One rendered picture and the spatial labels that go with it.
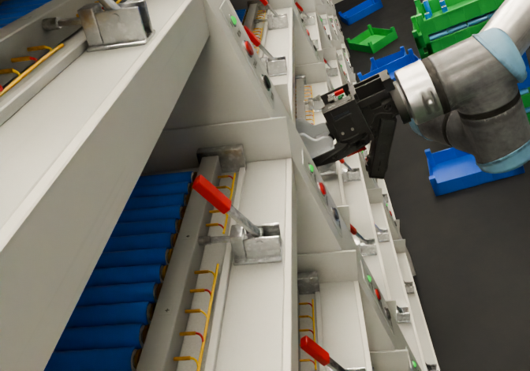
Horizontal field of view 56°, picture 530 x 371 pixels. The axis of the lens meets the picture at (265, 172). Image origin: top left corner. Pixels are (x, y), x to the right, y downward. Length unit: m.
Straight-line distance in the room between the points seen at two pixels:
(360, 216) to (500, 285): 0.59
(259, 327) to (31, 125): 0.21
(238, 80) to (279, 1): 0.70
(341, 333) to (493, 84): 0.41
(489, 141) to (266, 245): 0.50
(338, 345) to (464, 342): 0.89
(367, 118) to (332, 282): 0.27
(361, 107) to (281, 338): 0.49
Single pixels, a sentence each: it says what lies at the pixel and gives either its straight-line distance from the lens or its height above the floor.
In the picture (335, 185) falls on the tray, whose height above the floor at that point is 0.71.
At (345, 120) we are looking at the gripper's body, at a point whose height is 0.82.
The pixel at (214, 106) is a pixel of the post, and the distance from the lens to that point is 0.54.
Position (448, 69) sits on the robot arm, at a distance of 0.77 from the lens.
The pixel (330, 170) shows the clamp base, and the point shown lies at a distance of 0.88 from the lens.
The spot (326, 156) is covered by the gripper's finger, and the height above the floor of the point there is 0.78.
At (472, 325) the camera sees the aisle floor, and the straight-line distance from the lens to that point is 1.50.
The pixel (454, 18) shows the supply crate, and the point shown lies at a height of 0.50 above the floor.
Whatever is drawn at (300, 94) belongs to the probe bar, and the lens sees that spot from 1.15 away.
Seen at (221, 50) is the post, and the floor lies 1.05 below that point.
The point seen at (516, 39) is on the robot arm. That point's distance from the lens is 1.00.
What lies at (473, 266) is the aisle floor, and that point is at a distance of 1.63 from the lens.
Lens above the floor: 1.16
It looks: 26 degrees down
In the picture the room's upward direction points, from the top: 30 degrees counter-clockwise
